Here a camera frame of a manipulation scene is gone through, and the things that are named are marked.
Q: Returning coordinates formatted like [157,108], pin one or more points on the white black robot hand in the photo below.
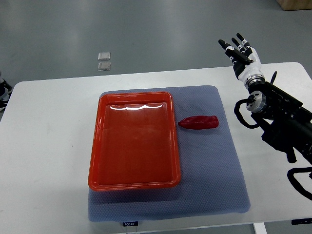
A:
[245,60]

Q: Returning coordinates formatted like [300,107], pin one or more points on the red pepper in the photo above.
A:
[199,122]

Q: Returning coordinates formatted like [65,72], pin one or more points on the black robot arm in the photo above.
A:
[286,124]

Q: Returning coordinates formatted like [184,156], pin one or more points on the red plastic tray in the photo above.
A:
[135,143]

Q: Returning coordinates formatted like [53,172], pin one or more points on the brown cardboard box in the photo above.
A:
[290,5]

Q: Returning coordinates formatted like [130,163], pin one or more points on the blue-grey textured mat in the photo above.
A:
[212,180]

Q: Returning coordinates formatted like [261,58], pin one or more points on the upper silver floor plate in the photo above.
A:
[104,56]

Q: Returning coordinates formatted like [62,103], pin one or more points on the white table leg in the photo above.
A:
[259,228]

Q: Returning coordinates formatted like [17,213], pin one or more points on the black label right edge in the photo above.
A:
[301,221]

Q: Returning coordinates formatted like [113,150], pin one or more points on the black table label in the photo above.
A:
[130,224]

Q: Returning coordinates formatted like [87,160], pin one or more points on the black white object left edge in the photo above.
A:
[5,93]

